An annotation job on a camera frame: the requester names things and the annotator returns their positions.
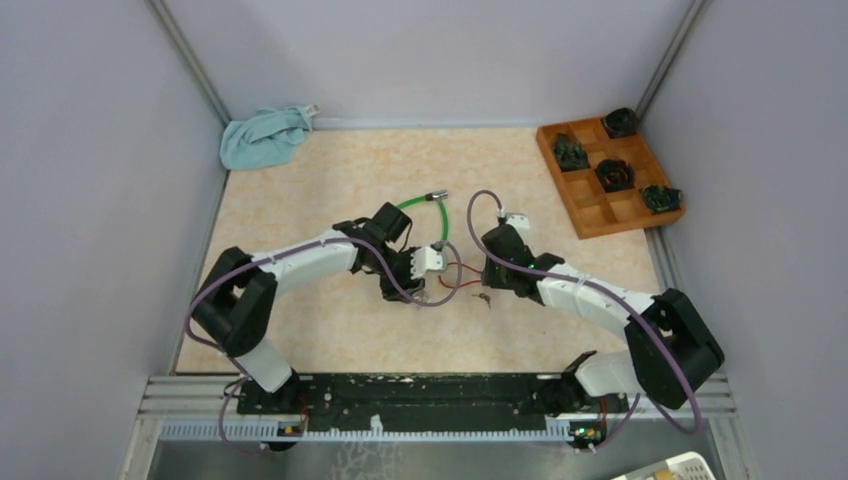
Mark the dark green flower left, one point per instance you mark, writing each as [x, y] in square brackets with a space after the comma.
[569, 155]

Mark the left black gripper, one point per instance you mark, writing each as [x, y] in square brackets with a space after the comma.
[406, 283]

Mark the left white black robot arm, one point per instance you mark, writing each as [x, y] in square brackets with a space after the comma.
[235, 301]

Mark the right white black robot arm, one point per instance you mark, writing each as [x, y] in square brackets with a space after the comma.
[666, 337]

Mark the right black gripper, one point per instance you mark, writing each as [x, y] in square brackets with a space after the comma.
[491, 279]

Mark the white plastic basket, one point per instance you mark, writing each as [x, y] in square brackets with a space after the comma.
[686, 466]

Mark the red cable padlock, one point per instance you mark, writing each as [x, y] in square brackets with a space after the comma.
[470, 276]

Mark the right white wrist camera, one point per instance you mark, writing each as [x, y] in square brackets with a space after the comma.
[519, 222]

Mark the dark green flower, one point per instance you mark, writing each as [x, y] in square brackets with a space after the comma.
[661, 199]
[569, 155]

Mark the silver key pair lower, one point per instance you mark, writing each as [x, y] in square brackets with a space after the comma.
[485, 298]

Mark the orange wooden compartment tray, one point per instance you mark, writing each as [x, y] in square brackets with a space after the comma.
[594, 211]

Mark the green cable lock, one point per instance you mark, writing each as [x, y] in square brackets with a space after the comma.
[438, 197]

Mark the light blue cloth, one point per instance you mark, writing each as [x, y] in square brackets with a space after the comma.
[269, 138]

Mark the dark orange flower centre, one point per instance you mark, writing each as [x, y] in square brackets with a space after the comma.
[615, 175]

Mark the dark flower top corner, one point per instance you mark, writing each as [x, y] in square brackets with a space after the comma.
[620, 123]

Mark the dark green flower right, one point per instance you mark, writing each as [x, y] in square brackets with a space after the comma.
[661, 199]

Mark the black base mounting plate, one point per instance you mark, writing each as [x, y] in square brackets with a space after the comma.
[492, 402]

